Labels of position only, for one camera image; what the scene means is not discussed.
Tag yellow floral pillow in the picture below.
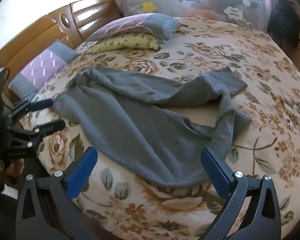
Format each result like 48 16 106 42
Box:
90 32 166 53

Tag orange cloth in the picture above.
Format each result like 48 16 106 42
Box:
184 8 218 20

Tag floral bed blanket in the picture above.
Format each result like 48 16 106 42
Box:
15 15 300 240

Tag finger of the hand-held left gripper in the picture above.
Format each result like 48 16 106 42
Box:
9 99 54 117
9 119 66 144

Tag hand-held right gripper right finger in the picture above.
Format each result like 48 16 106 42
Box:
201 147 282 240

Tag wooden headboard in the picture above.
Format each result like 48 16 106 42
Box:
0 0 123 100

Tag dark cloth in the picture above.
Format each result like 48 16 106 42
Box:
267 0 300 53

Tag grey mesh bed rail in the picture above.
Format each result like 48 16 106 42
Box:
118 0 271 30

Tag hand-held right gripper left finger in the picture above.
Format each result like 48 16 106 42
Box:
16 147 100 240

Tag person's left hand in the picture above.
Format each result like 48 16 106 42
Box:
4 159 26 181

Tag purple grey dashed pillow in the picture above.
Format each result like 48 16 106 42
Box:
9 40 81 98

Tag pink grey pillow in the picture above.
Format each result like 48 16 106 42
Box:
86 12 182 42

